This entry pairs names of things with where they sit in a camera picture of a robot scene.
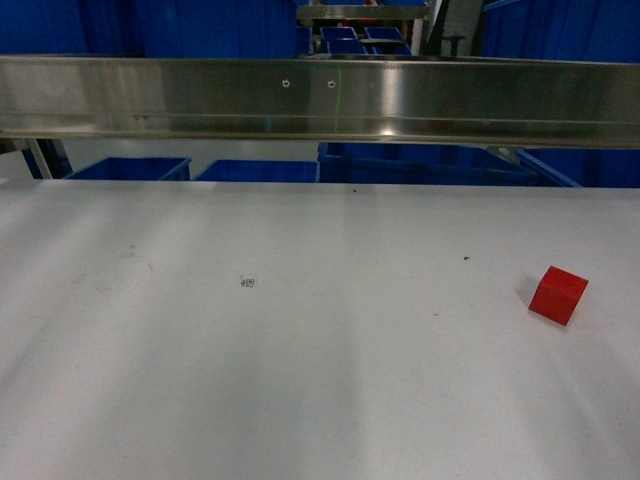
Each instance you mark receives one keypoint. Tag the red magnetic block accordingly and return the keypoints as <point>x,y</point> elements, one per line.
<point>557,295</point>

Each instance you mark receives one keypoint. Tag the blue bin below right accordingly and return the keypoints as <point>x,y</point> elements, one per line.
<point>417,164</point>

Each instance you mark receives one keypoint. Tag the blue bin below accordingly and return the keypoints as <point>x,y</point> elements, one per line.
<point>417,164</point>
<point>136,169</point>
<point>260,171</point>

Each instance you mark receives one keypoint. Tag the small printed marker sticker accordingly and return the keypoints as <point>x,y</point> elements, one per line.
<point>247,282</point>

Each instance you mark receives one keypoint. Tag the blue bin below middle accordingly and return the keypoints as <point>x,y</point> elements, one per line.
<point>260,171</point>

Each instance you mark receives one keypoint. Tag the blue bin below left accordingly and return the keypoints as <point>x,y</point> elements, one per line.
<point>136,169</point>

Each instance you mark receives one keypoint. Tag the large blue bin upper left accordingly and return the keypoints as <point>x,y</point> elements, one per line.
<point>152,29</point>

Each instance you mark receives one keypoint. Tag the large blue bin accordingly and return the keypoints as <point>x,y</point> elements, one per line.
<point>590,31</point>
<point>152,29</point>

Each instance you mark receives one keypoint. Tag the large blue bin upper right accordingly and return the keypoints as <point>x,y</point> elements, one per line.
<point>590,31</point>

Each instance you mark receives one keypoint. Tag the stainless steel shelf rail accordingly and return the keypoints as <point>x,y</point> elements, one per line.
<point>465,101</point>

